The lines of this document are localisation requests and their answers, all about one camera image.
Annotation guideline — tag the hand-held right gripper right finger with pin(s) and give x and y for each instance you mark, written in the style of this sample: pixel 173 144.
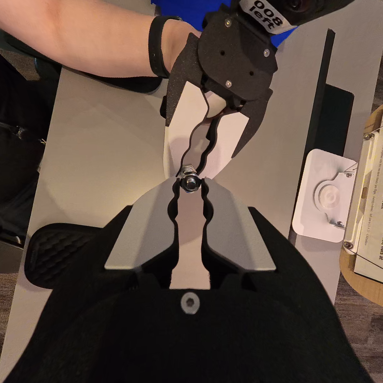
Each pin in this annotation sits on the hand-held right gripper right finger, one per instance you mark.
pixel 236 236

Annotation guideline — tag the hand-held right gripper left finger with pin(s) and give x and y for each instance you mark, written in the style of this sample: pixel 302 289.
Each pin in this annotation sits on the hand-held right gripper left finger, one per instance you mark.
pixel 143 233

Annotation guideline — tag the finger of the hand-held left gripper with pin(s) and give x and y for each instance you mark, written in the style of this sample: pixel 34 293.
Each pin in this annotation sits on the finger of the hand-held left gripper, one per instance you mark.
pixel 182 119
pixel 227 137

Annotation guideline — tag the silver hex nut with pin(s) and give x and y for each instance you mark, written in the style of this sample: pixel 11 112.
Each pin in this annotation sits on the silver hex nut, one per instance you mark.
pixel 194 188

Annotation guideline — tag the blue plastic bin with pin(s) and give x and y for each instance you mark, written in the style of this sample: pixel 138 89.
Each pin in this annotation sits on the blue plastic bin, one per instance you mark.
pixel 185 9

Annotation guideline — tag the person's left forearm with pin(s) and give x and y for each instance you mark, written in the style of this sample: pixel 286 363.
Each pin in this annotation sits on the person's left forearm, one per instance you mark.
pixel 74 36

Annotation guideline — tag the person's left hand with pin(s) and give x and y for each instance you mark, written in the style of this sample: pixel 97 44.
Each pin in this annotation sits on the person's left hand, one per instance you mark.
pixel 176 45

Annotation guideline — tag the black wristband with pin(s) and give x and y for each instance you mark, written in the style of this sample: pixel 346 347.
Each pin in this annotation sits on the black wristband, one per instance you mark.
pixel 155 48

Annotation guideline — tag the black foam pad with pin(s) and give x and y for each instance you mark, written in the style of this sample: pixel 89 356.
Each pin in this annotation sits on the black foam pad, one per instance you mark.
pixel 59 254

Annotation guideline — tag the white page holder bar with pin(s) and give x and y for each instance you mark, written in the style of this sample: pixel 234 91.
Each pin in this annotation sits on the white page holder bar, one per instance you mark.
pixel 356 194

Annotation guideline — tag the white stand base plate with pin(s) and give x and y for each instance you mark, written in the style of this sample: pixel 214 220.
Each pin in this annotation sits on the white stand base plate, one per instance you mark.
pixel 317 194

